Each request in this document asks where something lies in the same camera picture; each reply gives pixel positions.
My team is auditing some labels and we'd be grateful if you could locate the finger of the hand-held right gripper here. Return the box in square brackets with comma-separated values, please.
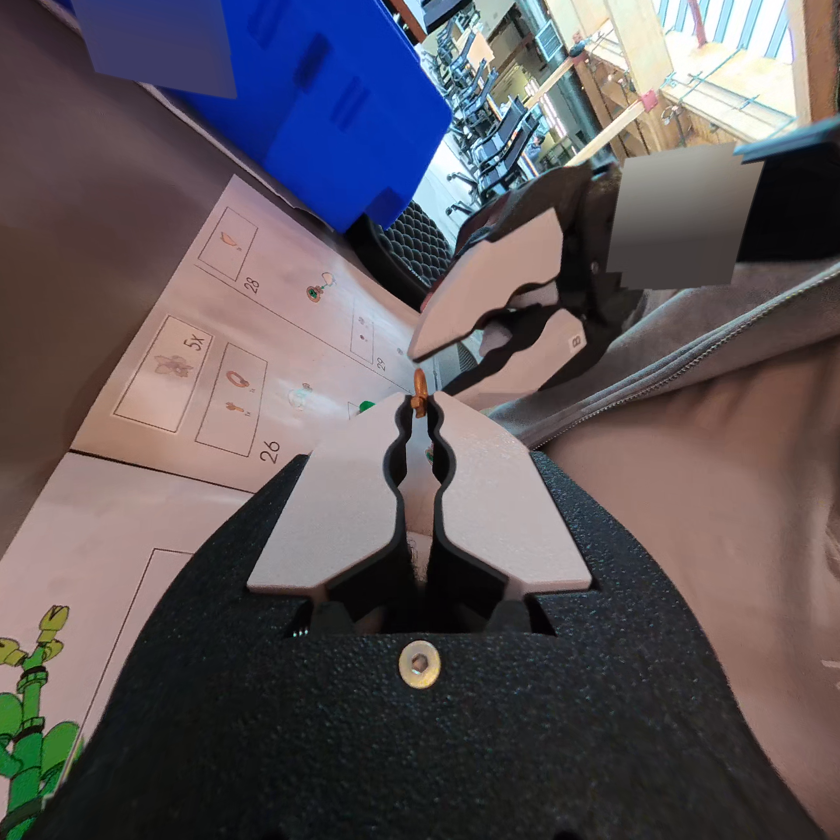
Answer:
[455, 306, 586, 413]
[407, 207, 568, 363]

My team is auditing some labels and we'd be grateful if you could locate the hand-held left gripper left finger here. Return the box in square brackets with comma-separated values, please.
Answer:
[246, 392, 429, 619]

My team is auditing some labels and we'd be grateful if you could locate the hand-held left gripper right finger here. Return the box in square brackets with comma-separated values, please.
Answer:
[425, 390, 594, 619]

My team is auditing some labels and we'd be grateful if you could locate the black mesh chair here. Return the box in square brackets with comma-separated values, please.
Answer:
[344, 199, 460, 312]

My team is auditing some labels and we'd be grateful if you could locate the row of office chairs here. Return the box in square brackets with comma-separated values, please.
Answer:
[420, 13, 549, 221]

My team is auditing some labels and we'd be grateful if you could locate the person's grey zip hoodie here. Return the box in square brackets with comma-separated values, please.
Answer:
[482, 259, 840, 454]

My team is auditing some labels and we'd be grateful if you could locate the building instruction booklet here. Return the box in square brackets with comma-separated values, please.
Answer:
[0, 174, 437, 840]

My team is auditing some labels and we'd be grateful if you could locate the wooden beam structure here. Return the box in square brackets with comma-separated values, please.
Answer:
[545, 0, 811, 165]

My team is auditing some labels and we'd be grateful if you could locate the person's pale shirt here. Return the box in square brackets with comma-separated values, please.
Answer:
[545, 357, 840, 840]

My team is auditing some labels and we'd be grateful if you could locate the blue plastic bin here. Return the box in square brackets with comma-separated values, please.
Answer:
[52, 0, 455, 235]

